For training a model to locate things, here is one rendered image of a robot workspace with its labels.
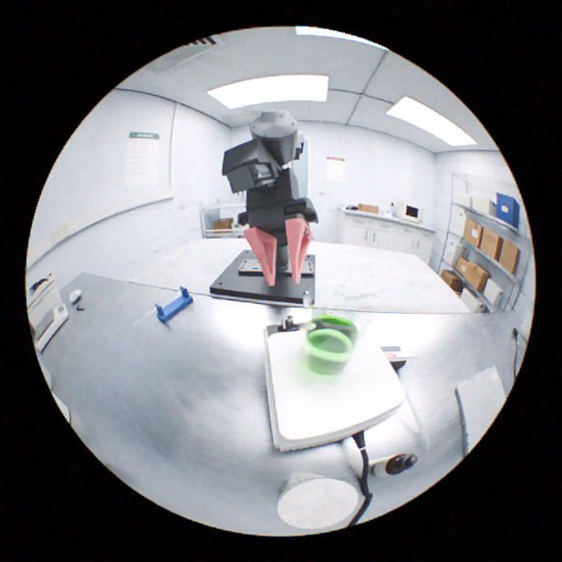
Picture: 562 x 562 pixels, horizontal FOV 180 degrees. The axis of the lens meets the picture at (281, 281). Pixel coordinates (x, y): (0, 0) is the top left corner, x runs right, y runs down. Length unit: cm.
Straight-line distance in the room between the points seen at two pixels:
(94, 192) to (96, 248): 43
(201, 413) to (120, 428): 16
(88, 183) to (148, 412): 146
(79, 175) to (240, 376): 155
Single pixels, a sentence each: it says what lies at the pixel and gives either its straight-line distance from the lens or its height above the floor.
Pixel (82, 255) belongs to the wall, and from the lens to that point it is 148.
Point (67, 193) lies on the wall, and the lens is 151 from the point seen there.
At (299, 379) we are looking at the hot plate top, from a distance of 16.
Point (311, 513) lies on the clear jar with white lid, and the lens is 16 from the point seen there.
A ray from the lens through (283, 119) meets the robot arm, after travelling 24.
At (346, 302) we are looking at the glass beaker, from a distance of 16.
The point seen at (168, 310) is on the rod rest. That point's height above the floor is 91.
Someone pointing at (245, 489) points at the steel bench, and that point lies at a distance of 24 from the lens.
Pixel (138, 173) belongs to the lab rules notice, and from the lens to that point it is 180.
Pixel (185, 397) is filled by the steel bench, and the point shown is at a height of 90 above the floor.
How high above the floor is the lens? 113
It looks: 29 degrees down
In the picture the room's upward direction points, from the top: straight up
